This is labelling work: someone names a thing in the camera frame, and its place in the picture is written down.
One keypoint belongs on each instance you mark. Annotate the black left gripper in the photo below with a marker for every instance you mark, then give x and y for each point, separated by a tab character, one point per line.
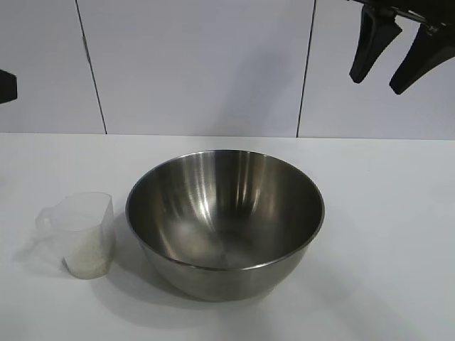
8	87

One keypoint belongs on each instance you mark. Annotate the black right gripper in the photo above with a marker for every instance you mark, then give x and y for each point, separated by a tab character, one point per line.
419	9

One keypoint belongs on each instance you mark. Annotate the translucent plastic measuring cup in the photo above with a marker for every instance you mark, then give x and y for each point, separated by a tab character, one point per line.
101	216

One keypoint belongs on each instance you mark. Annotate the white rice grains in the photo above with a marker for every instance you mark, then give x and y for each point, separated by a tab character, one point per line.
87	261

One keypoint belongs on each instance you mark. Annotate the stainless steel mixing bowl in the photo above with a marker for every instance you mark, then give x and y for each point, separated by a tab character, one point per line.
220	199

